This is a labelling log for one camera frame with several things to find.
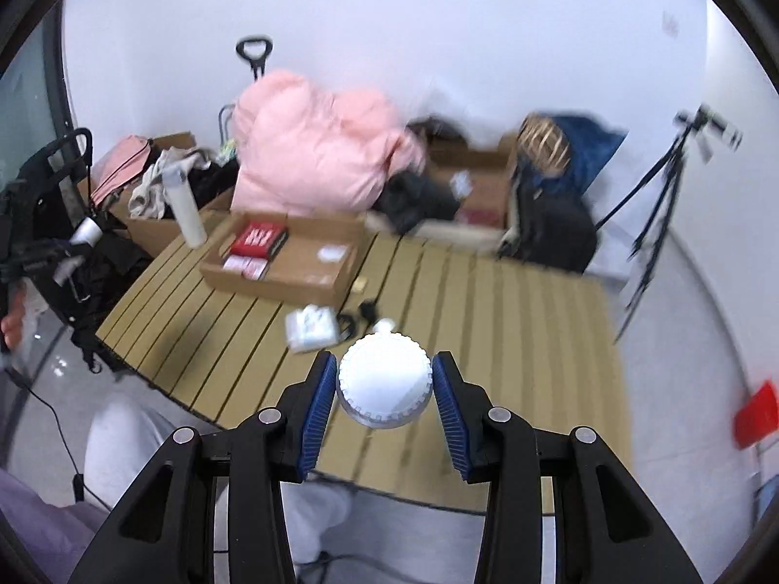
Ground black jacket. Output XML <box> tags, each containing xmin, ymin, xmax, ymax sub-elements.
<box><xmin>372</xmin><ymin>171</ymin><xmax>462</xmax><ymax>237</ymax></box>

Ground beige clothes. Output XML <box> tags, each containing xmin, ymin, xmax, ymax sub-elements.
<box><xmin>128</xmin><ymin>147</ymin><xmax>211</xmax><ymax>220</ymax></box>

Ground camera on tripod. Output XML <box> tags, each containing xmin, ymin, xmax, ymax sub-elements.
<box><xmin>674</xmin><ymin>103</ymin><xmax>744</xmax><ymax>162</ymax></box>

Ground white plastic packet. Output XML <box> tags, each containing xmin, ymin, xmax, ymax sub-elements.
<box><xmin>286</xmin><ymin>304</ymin><xmax>342</xmax><ymax>354</ymax></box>

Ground black stroller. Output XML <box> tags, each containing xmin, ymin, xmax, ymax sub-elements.
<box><xmin>0</xmin><ymin>128</ymin><xmax>95</xmax><ymax>269</ymax></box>

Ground blue fabric bag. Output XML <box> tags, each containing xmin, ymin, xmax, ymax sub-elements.
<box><xmin>536</xmin><ymin>110</ymin><xmax>629</xmax><ymax>196</ymax></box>

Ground white cylindrical bottle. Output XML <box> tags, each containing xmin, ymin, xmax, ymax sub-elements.
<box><xmin>67</xmin><ymin>215</ymin><xmax>106</xmax><ymax>252</ymax></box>

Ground person's left hand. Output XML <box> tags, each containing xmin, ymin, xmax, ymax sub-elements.
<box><xmin>0</xmin><ymin>292</ymin><xmax>29</xmax><ymax>350</ymax></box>

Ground person's right leg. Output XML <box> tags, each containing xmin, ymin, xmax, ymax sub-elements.
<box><xmin>213</xmin><ymin>474</ymin><xmax>355</xmax><ymax>582</ymax></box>

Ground wicker ball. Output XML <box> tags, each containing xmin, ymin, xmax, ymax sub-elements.
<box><xmin>517</xmin><ymin>112</ymin><xmax>573</xmax><ymax>174</ymax></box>

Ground person's left leg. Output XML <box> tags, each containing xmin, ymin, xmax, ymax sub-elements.
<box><xmin>82</xmin><ymin>392</ymin><xmax>184</xmax><ymax>509</ymax></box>

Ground black suitcase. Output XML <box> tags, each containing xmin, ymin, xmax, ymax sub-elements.
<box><xmin>500</xmin><ymin>167</ymin><xmax>600</xmax><ymax>274</ymax></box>

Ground red flat box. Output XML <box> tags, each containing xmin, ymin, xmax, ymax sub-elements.
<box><xmin>229</xmin><ymin>223</ymin><xmax>288</xmax><ymax>258</ymax></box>

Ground pink backpack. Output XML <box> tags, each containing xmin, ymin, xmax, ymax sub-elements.
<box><xmin>90</xmin><ymin>135</ymin><xmax>160</xmax><ymax>211</ymax></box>

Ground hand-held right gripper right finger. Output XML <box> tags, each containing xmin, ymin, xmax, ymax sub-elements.
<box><xmin>432</xmin><ymin>351</ymin><xmax>705</xmax><ymax>584</ymax></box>

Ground pink duvet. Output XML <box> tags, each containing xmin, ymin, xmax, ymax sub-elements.
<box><xmin>231</xmin><ymin>70</ymin><xmax>427</xmax><ymax>218</ymax></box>

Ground red container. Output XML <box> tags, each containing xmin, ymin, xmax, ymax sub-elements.
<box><xmin>733</xmin><ymin>379</ymin><xmax>779</xmax><ymax>452</ymax></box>

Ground large cardboard box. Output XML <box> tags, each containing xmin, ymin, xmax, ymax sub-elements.
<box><xmin>78</xmin><ymin>132</ymin><xmax>235</xmax><ymax>256</ymax></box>

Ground open cardboard box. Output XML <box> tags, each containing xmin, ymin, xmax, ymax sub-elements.
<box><xmin>414</xmin><ymin>134</ymin><xmax>524</xmax><ymax>250</ymax></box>

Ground glass door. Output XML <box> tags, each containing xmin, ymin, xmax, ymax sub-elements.
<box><xmin>0</xmin><ymin>0</ymin><xmax>77</xmax><ymax>196</ymax></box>

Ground white thermos bottle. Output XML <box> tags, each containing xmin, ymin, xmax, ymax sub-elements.
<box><xmin>161</xmin><ymin>164</ymin><xmax>208</xmax><ymax>249</ymax></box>

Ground black cart handle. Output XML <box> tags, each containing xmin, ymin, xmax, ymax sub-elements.
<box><xmin>236</xmin><ymin>36</ymin><xmax>273</xmax><ymax>81</ymax></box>

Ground person's leg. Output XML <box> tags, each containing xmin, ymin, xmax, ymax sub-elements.
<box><xmin>213</xmin><ymin>474</ymin><xmax>355</xmax><ymax>582</ymax></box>
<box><xmin>82</xmin><ymin>392</ymin><xmax>184</xmax><ymax>509</ymax></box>

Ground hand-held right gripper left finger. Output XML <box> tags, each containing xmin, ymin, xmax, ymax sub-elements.
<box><xmin>67</xmin><ymin>351</ymin><xmax>338</xmax><ymax>584</ymax></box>

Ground black tripod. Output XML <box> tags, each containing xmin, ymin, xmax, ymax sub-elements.
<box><xmin>595</xmin><ymin>125</ymin><xmax>701</xmax><ymax>345</ymax></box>

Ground person in grey pants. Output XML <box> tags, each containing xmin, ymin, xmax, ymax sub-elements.
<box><xmin>0</xmin><ymin>468</ymin><xmax>113</xmax><ymax>584</ymax></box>

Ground white and red packets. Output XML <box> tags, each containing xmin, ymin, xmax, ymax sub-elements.
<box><xmin>223</xmin><ymin>255</ymin><xmax>269</xmax><ymax>279</ymax></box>

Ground shallow cardboard tray box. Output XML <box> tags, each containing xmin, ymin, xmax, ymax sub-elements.
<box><xmin>200</xmin><ymin>211</ymin><xmax>368</xmax><ymax>306</ymax></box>

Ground black charger cable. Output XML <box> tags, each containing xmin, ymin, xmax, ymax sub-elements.
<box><xmin>336</xmin><ymin>298</ymin><xmax>381</xmax><ymax>342</ymax></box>

